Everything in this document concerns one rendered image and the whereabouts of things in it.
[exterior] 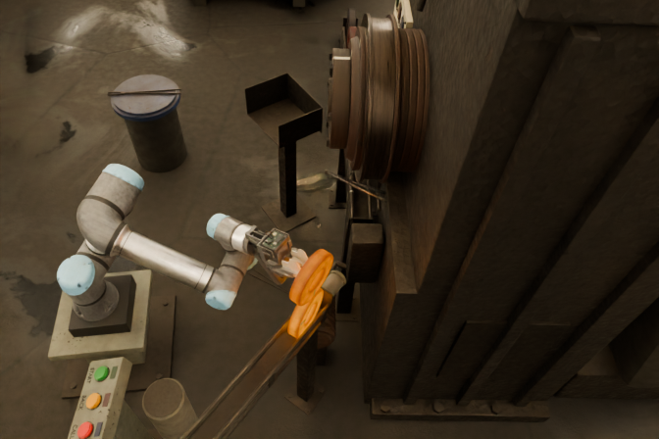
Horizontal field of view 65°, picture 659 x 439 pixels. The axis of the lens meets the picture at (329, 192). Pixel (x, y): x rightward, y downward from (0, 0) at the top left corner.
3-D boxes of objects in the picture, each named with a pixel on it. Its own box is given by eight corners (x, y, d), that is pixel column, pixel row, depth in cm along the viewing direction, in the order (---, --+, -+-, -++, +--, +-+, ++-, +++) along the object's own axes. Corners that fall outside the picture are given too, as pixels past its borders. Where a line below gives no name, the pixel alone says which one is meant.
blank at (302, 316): (313, 324, 159) (303, 319, 160) (329, 281, 154) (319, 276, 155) (291, 348, 145) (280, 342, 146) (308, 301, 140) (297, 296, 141)
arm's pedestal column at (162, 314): (63, 399, 199) (36, 373, 179) (80, 305, 224) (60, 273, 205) (170, 387, 204) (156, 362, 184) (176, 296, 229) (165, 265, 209)
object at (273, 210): (289, 184, 274) (287, 72, 219) (318, 218, 261) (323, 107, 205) (255, 200, 266) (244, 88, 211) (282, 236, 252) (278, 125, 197)
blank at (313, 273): (337, 243, 134) (327, 237, 135) (302, 283, 124) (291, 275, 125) (329, 278, 145) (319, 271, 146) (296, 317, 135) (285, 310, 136)
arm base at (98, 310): (75, 326, 180) (64, 314, 172) (75, 287, 189) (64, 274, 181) (120, 315, 183) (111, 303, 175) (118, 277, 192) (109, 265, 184)
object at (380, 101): (370, 109, 182) (387, -20, 146) (378, 217, 151) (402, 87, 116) (351, 108, 182) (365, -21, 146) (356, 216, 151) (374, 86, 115)
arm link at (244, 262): (228, 279, 156) (212, 260, 148) (241, 249, 163) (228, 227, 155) (251, 282, 153) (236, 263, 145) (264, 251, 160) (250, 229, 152)
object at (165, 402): (210, 428, 195) (187, 377, 155) (205, 463, 187) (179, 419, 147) (177, 428, 194) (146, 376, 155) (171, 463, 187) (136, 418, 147)
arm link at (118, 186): (72, 263, 180) (81, 192, 137) (95, 228, 189) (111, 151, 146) (105, 277, 183) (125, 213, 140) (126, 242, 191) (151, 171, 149)
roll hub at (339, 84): (343, 105, 168) (349, 28, 147) (344, 169, 150) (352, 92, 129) (326, 104, 168) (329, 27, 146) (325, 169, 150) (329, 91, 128)
